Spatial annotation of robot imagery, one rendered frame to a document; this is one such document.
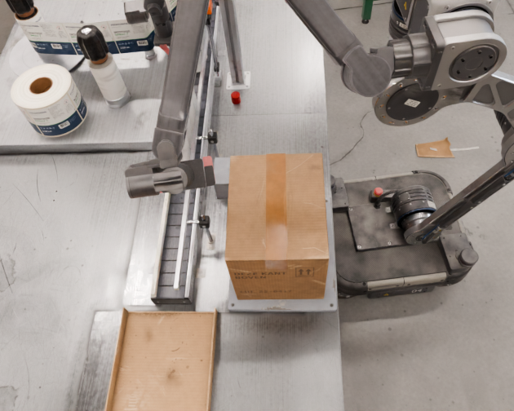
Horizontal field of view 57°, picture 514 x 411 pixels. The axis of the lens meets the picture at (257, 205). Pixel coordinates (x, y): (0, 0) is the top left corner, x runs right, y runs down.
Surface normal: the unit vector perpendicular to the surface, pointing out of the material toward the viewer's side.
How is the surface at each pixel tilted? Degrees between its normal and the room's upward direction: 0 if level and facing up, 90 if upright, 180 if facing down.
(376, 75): 50
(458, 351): 0
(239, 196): 0
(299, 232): 0
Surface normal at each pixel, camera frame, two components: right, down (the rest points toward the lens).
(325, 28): -0.01, 0.37
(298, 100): -0.07, -0.51
